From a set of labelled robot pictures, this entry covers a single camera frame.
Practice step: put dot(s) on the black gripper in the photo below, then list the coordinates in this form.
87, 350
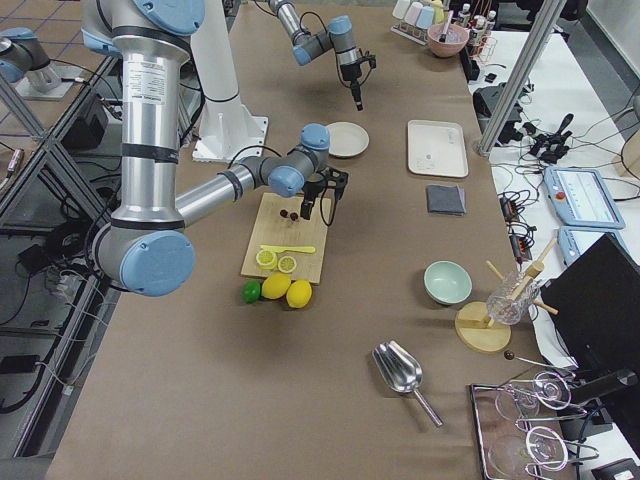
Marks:
313, 189
349, 73

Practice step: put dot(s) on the beige round plate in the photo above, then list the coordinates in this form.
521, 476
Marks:
347, 139

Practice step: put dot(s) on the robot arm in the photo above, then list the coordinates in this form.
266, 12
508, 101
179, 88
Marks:
143, 247
337, 36

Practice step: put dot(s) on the white rabbit tray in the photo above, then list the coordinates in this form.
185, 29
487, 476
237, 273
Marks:
436, 148

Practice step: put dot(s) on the wooden cutting board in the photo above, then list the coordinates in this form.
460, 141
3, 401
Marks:
270, 228

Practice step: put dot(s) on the yellow plastic knife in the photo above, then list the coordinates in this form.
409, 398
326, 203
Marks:
283, 248

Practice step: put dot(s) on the lower lemon slice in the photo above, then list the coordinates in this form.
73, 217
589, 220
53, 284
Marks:
287, 264

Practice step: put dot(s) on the lemon slice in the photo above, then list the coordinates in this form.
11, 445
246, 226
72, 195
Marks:
287, 264
266, 259

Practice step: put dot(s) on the upper lemon slice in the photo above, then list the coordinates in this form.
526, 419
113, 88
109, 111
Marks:
266, 259

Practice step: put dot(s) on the yellow lemon near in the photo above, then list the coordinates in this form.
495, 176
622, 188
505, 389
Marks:
275, 286

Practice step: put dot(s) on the yellow lemon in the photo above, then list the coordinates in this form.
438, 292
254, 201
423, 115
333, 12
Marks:
275, 286
299, 294

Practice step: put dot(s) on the yellow lemon far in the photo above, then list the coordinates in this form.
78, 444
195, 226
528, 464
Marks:
299, 294

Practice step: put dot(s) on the green lime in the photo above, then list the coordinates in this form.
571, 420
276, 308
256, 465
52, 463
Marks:
251, 291

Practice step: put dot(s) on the pink bowl with ice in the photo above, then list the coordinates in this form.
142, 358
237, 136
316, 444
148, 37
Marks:
456, 39

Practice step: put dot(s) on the grey folded cloth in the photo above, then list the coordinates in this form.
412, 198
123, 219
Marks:
446, 199

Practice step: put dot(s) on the mint green bowl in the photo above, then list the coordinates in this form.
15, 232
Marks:
447, 283

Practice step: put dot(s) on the metal scoop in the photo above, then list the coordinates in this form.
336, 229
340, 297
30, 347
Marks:
403, 374

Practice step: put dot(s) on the wooden cup stand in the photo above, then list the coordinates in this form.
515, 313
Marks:
473, 324

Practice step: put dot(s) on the glass cup on stand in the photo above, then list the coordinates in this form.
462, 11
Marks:
509, 302

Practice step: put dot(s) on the blue teach pendant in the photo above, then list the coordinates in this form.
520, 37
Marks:
574, 241
581, 198

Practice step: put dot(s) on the black monitor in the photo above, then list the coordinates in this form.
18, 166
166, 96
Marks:
597, 298

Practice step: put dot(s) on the metal glass rack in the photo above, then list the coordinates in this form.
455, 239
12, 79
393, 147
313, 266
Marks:
517, 426

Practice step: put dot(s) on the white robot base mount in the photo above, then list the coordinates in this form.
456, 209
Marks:
227, 129

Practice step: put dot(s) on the aluminium frame post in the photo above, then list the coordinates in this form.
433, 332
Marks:
534, 45

